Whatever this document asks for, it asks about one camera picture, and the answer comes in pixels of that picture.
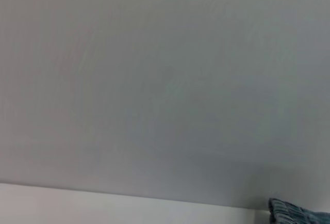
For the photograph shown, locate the blue denim shorts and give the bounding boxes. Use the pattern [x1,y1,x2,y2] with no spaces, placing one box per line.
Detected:
[268,197,330,224]

